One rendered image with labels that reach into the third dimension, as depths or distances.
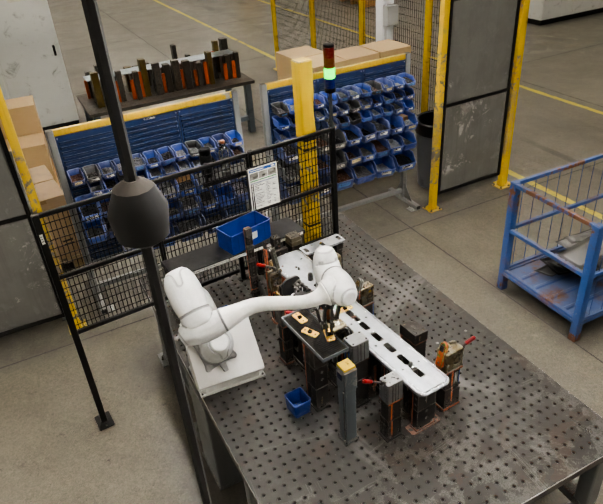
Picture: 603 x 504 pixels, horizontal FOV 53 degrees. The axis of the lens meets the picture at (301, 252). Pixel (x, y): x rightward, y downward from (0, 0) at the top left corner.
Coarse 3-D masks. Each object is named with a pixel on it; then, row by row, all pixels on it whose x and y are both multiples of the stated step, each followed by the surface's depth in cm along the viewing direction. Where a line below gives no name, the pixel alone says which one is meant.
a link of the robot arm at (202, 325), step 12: (192, 312) 240; (204, 312) 241; (216, 312) 243; (192, 324) 239; (204, 324) 240; (216, 324) 241; (180, 336) 241; (192, 336) 239; (204, 336) 240; (216, 336) 242
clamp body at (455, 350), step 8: (448, 344) 285; (456, 344) 285; (448, 352) 280; (456, 352) 281; (448, 360) 280; (456, 360) 285; (440, 368) 287; (448, 368) 283; (456, 368) 288; (448, 376) 287; (448, 384) 290; (456, 384) 295; (440, 392) 295; (448, 392) 293; (456, 392) 297; (440, 400) 297; (448, 400) 296; (456, 400) 300; (440, 408) 298; (448, 408) 299
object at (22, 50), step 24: (0, 0) 769; (24, 0) 781; (0, 24) 781; (24, 24) 794; (48, 24) 806; (0, 48) 793; (24, 48) 806; (48, 48) 819; (0, 72) 807; (24, 72) 819; (48, 72) 833; (48, 96) 846; (72, 96) 862; (48, 120) 861; (72, 120) 877
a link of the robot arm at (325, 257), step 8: (320, 248) 248; (328, 248) 248; (320, 256) 245; (328, 256) 245; (336, 256) 248; (320, 264) 246; (328, 264) 245; (336, 264) 246; (320, 272) 245; (320, 280) 247
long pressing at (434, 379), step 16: (288, 256) 369; (304, 256) 368; (288, 272) 355; (304, 272) 354; (352, 304) 325; (352, 320) 314; (368, 320) 313; (368, 336) 302; (384, 336) 302; (384, 352) 292; (400, 352) 291; (416, 352) 291; (400, 368) 282; (432, 368) 281; (416, 384) 273; (432, 384) 272
